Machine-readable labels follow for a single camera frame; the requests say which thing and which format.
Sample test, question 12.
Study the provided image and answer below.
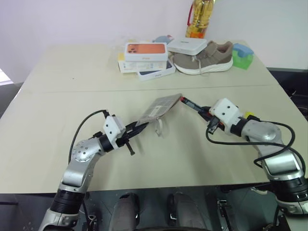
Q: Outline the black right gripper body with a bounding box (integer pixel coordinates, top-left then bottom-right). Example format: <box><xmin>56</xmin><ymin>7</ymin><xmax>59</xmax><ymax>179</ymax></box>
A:
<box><xmin>206</xmin><ymin>116</ymin><xmax>226</xmax><ymax>133</ymax></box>

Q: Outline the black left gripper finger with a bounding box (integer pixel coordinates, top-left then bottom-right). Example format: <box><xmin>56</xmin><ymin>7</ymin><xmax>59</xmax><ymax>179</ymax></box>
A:
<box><xmin>124</xmin><ymin>121</ymin><xmax>145</xmax><ymax>133</ymax></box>
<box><xmin>128</xmin><ymin>125</ymin><xmax>148</xmax><ymax>138</ymax></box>

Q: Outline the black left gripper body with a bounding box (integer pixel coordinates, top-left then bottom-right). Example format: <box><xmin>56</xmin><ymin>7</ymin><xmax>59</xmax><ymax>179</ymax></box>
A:
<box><xmin>118</xmin><ymin>129</ymin><xmax>136</xmax><ymax>156</ymax></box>

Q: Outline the red marker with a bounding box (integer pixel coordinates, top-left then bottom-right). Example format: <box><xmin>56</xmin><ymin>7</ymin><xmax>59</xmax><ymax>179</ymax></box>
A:
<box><xmin>180</xmin><ymin>96</ymin><xmax>210</xmax><ymax>116</ymax></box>

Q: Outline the clear plastic package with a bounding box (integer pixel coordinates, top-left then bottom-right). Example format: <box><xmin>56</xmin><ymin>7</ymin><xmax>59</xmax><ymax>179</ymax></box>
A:
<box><xmin>134</xmin><ymin>93</ymin><xmax>184</xmax><ymax>139</ymax></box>

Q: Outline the brown sneaker white sole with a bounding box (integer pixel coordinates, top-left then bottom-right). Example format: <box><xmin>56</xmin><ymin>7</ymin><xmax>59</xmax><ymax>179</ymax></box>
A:
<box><xmin>172</xmin><ymin>40</ymin><xmax>234</xmax><ymax>76</ymax></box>

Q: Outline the dark blue phone box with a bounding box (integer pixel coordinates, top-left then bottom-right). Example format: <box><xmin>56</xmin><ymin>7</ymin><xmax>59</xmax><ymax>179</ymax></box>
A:
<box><xmin>136</xmin><ymin>59</ymin><xmax>176</xmax><ymax>82</ymax></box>

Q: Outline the white and yellow box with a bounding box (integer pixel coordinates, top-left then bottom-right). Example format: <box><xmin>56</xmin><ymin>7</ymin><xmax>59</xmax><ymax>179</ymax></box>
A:
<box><xmin>117</xmin><ymin>51</ymin><xmax>169</xmax><ymax>74</ymax></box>

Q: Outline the green and blue block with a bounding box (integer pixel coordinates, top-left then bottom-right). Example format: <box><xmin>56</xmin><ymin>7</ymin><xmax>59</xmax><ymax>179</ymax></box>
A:
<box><xmin>231</xmin><ymin>43</ymin><xmax>255</xmax><ymax>71</ymax></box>

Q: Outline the flat white box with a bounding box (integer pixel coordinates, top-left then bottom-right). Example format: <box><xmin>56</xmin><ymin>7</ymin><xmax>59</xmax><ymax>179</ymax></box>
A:
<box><xmin>167</xmin><ymin>36</ymin><xmax>208</xmax><ymax>56</ymax></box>

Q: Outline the dark rounded robot leg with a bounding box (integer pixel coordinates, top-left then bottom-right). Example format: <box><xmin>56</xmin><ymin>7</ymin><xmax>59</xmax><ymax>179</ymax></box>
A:
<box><xmin>167</xmin><ymin>192</ymin><xmax>210</xmax><ymax>231</ymax></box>
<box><xmin>112</xmin><ymin>192</ymin><xmax>141</xmax><ymax>231</ymax></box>

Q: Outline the orange phone box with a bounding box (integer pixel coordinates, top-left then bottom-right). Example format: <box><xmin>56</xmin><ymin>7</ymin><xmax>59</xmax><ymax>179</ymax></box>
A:
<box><xmin>124</xmin><ymin>42</ymin><xmax>169</xmax><ymax>63</ymax></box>

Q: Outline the yellow oil bottle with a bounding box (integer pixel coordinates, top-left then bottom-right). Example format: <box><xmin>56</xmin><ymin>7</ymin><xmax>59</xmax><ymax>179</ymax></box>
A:
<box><xmin>184</xmin><ymin>0</ymin><xmax>215</xmax><ymax>39</ymax></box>

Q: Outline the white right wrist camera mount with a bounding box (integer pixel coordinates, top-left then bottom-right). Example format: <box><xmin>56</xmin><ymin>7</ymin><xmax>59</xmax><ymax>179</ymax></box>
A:
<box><xmin>208</xmin><ymin>97</ymin><xmax>240</xmax><ymax>134</ymax></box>

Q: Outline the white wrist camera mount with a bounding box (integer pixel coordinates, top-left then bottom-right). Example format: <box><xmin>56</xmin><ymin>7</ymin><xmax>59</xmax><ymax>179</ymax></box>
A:
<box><xmin>208</xmin><ymin>97</ymin><xmax>240</xmax><ymax>134</ymax></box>
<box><xmin>103</xmin><ymin>115</ymin><xmax>126</xmax><ymax>151</ymax></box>

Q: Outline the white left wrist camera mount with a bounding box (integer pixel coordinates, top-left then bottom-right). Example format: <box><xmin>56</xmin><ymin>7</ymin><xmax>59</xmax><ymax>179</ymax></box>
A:
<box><xmin>103</xmin><ymin>115</ymin><xmax>126</xmax><ymax>151</ymax></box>

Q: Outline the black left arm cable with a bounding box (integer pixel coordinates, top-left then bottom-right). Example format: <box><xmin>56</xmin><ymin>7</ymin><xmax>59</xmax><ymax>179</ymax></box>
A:
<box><xmin>68</xmin><ymin>109</ymin><xmax>109</xmax><ymax>165</ymax></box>

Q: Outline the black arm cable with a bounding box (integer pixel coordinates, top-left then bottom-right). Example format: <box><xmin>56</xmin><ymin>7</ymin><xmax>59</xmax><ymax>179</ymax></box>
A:
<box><xmin>68</xmin><ymin>109</ymin><xmax>109</xmax><ymax>165</ymax></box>
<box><xmin>205</xmin><ymin>120</ymin><xmax>304</xmax><ymax>169</ymax></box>

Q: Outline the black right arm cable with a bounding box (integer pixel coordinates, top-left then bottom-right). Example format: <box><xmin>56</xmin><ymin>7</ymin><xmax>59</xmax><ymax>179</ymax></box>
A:
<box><xmin>205</xmin><ymin>120</ymin><xmax>304</xmax><ymax>169</ymax></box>

